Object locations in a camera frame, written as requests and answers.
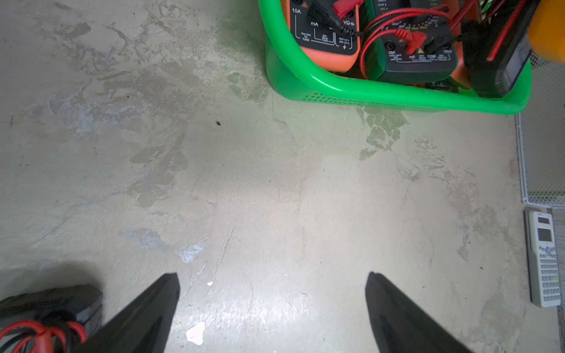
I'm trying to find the black clamp multimeter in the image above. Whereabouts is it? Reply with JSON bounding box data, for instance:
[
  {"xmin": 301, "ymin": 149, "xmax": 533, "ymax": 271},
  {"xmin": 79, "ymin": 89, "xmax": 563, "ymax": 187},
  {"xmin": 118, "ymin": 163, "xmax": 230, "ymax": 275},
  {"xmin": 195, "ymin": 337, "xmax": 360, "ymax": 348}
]
[{"xmin": 461, "ymin": 0, "xmax": 540, "ymax": 99}]

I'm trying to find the green plastic basket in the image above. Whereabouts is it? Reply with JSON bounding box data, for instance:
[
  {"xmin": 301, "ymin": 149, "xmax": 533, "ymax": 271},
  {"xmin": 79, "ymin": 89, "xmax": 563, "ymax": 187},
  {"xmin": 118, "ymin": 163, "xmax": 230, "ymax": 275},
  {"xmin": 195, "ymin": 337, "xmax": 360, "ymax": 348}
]
[{"xmin": 258, "ymin": 1, "xmax": 532, "ymax": 116}]

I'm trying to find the clear plastic bin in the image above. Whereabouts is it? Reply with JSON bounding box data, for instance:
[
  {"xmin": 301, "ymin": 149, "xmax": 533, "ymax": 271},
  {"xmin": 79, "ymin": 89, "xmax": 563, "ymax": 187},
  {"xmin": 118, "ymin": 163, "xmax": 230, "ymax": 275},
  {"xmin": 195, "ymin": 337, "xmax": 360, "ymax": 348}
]
[{"xmin": 515, "ymin": 54, "xmax": 564, "ymax": 209}]

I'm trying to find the white calculator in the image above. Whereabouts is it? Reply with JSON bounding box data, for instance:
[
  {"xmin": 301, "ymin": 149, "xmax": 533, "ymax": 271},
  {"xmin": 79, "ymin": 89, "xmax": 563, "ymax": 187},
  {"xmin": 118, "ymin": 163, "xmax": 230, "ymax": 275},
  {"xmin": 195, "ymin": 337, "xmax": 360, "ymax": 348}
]
[{"xmin": 525, "ymin": 210, "xmax": 562, "ymax": 308}]

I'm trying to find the green multimeter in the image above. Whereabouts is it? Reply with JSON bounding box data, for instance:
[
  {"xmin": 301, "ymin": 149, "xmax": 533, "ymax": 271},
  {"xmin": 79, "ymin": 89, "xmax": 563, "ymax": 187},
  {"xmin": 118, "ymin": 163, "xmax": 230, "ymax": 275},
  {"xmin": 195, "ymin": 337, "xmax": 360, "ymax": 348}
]
[{"xmin": 358, "ymin": 1, "xmax": 458, "ymax": 85}]

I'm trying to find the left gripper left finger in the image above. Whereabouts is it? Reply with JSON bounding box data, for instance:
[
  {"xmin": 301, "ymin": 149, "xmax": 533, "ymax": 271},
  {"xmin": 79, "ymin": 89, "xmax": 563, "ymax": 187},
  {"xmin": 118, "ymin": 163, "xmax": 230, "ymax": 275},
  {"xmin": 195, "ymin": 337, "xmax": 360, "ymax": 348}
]
[{"xmin": 77, "ymin": 273, "xmax": 180, "ymax": 353}]

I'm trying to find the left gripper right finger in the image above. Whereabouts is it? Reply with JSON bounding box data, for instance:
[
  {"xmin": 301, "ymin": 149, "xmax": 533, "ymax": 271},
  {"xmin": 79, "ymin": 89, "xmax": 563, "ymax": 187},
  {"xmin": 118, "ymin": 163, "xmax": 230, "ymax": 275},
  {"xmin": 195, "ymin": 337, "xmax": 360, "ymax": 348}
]
[{"xmin": 365, "ymin": 272, "xmax": 469, "ymax": 352}]

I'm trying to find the orange multimeter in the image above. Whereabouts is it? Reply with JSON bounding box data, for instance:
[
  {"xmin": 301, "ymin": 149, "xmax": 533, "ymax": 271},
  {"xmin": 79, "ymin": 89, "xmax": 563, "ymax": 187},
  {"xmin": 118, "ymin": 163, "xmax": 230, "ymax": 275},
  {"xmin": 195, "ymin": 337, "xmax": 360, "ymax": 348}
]
[{"xmin": 280, "ymin": 0, "xmax": 363, "ymax": 74}]

